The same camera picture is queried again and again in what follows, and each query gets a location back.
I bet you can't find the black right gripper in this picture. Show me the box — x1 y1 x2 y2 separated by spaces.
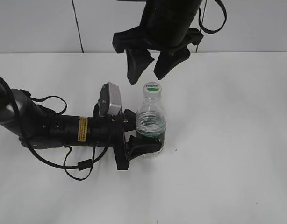
112 0 203 85

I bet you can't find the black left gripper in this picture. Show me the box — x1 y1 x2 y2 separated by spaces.
90 104 163 170

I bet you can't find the clear Cestbon water bottle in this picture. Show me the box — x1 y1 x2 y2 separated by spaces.
135 95 167 159

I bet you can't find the white green bottle cap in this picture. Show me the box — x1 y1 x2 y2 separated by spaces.
143 82 162 99

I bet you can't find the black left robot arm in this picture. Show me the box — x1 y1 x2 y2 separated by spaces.
0 76 162 170

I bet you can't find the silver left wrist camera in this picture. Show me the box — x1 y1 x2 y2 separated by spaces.
98 82 122 117

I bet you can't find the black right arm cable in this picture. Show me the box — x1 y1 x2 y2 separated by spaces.
198 0 228 34

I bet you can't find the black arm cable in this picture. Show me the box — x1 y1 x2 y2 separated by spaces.
198 0 228 34
0 71 111 180

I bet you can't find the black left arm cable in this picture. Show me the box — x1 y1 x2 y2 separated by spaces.
0 71 111 180

